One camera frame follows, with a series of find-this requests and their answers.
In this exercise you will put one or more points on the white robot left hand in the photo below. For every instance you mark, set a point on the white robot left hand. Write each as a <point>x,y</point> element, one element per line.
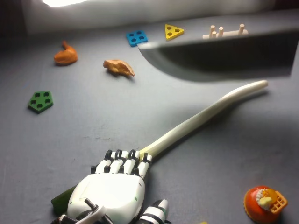
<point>109,189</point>

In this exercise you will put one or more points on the long white green leek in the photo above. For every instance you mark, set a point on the long white green leek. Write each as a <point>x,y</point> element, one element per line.
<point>187,123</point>

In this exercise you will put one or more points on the green pentagon wooden block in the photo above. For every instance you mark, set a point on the green pentagon wooden block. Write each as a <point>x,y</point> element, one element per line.
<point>41,100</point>

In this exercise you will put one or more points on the toy fried chicken wing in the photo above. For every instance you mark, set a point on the toy fried chicken wing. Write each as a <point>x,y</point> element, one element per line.
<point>116,66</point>

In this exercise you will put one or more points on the toy fried chicken drumstick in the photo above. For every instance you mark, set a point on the toy fried chicken drumstick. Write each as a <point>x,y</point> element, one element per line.
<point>66,56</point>

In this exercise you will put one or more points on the orange toy cake with waffle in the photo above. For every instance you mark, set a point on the orange toy cake with waffle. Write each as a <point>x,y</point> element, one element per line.
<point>252,203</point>

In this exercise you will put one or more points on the blue square four-hole block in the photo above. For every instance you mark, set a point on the blue square four-hole block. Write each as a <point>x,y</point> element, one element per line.
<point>137,37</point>

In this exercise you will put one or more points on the yellow triangle three-hole block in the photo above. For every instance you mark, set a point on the yellow triangle three-hole block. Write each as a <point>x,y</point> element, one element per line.
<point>173,31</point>

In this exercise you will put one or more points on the wooden peg board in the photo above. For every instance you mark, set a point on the wooden peg board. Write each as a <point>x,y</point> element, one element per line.
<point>241,29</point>

